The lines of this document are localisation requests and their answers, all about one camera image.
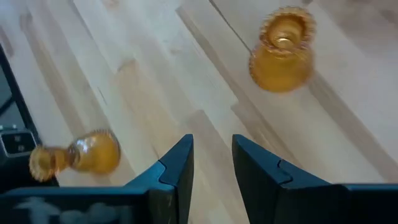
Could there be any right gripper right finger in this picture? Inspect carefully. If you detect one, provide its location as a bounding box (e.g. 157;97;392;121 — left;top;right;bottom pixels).
231;134;346;224

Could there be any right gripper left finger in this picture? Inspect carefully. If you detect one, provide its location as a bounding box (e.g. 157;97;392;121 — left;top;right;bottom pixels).
126;134;195;224

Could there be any amber ribbed glass candle holder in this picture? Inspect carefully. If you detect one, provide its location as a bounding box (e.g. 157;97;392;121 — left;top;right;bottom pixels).
248;6;317;93
28;129;122;183

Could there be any silver-framed table camera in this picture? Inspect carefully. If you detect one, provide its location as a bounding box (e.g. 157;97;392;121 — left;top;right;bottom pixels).
0;126;40;159

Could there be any black metal table frame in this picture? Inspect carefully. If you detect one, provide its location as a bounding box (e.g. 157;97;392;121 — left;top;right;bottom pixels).
0;43;60;194

